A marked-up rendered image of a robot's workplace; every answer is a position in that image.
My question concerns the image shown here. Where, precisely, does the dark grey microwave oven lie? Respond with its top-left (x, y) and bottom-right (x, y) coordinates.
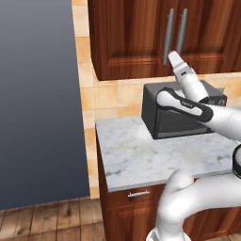
top-left (140, 79), bottom-right (228, 140)

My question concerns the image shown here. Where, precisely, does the grey metal cabinet door handle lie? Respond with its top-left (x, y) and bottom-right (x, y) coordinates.
top-left (175, 8), bottom-right (189, 55)
top-left (162, 8), bottom-right (175, 66)

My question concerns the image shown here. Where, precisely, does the brown wooden base cabinet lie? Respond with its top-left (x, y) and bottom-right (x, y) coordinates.
top-left (96, 135), bottom-right (241, 241)

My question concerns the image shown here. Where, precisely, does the brown wooden cabinet door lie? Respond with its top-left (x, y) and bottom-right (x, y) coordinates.
top-left (87, 0), bottom-right (175, 82)
top-left (173, 0), bottom-right (241, 75)

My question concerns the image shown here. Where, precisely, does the brown wooden drawer front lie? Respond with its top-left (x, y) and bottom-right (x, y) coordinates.
top-left (106, 184), bottom-right (168, 218)

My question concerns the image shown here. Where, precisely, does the grey metal drawer handle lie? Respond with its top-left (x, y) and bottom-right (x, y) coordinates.
top-left (127, 189), bottom-right (152, 199)

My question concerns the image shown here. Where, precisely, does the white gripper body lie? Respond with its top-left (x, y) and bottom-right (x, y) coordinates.
top-left (168, 50), bottom-right (190, 72)

